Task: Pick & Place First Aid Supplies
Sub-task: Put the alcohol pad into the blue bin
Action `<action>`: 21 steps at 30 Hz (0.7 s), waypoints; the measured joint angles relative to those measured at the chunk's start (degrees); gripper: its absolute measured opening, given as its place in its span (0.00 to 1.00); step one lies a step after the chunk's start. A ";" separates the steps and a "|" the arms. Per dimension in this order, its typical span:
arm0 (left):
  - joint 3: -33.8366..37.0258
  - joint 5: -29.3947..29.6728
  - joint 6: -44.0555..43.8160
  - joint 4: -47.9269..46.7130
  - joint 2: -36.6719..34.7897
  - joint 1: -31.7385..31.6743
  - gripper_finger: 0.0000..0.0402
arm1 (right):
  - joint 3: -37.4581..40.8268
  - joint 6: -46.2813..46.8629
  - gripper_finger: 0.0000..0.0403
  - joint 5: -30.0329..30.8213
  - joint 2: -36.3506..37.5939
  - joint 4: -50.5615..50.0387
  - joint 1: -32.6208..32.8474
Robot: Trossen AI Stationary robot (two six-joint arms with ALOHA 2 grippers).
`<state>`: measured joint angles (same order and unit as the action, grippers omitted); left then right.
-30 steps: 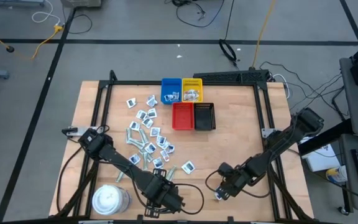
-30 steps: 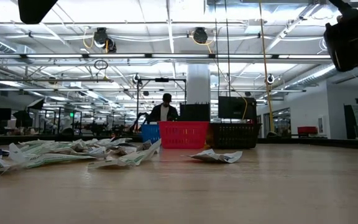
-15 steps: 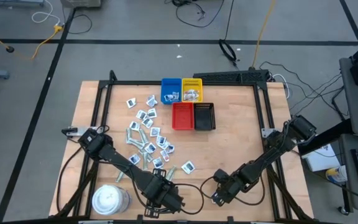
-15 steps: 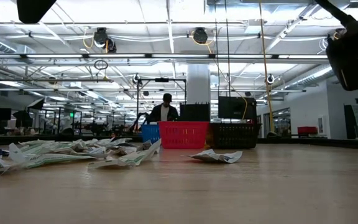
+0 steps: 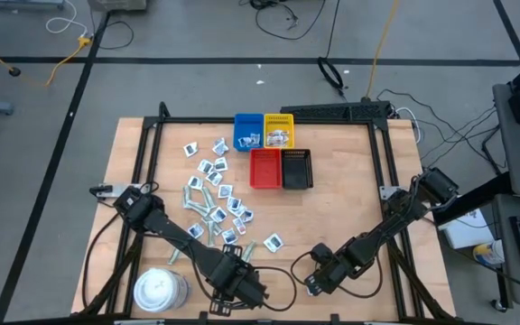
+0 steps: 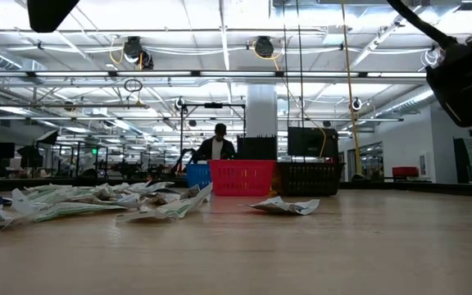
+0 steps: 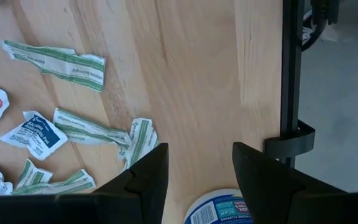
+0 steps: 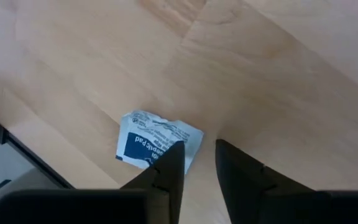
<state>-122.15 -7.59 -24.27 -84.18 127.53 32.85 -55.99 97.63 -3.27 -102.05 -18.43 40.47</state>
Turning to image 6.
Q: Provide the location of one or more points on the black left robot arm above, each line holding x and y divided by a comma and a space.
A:
51, 14

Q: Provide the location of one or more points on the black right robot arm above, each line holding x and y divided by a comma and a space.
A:
420, 22

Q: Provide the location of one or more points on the black background robot arm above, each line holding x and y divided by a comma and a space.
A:
180, 157

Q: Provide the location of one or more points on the red bin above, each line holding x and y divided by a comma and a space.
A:
405, 171

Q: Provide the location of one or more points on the black monitor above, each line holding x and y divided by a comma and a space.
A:
311, 142

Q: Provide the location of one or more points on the black plastic basket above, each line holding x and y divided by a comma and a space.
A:
309, 180

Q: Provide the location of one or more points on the white pillar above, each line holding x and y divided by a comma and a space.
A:
261, 110

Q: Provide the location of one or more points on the ceiling light strip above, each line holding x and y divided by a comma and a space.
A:
236, 74

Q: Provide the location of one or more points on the red plastic basket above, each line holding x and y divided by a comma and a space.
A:
242, 178

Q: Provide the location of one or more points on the person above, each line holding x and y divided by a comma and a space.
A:
205, 152

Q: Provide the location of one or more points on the blue plastic basket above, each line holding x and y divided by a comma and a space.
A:
198, 176

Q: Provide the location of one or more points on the silver ventilation duct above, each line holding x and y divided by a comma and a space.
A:
416, 100

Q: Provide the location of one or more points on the black background rig frame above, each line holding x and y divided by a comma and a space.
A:
213, 105

